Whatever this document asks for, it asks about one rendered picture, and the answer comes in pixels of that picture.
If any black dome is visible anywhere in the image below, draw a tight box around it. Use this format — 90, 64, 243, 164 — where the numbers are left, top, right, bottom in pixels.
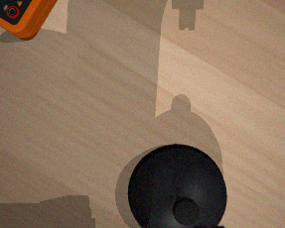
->
128, 144, 227, 228

